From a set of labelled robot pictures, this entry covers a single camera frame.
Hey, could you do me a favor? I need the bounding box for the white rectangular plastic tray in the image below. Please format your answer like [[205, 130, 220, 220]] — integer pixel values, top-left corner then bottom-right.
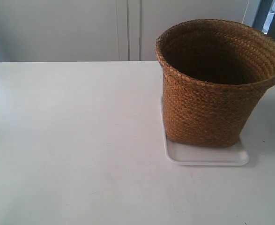
[[160, 96, 250, 167]]

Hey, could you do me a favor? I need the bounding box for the brown woven straw basket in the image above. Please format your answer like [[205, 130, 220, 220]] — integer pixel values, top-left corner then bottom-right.
[[155, 19, 275, 148]]

